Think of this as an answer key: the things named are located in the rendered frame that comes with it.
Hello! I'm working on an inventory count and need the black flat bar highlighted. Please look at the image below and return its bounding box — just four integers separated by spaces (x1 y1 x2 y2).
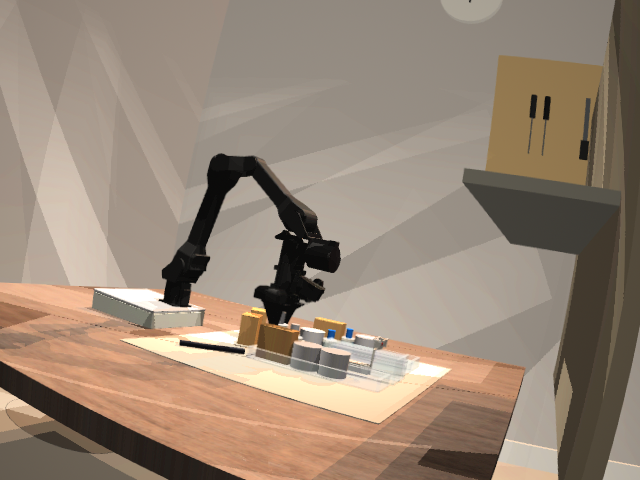
179 340 245 354

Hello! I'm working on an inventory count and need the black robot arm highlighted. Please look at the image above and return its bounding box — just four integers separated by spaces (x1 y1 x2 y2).
159 153 341 307

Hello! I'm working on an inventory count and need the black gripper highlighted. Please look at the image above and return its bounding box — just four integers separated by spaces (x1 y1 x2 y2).
254 261 312 326

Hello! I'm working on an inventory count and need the small white jar with blue cap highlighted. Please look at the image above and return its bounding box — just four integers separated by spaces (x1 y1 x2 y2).
322 330 336 346
341 329 354 343

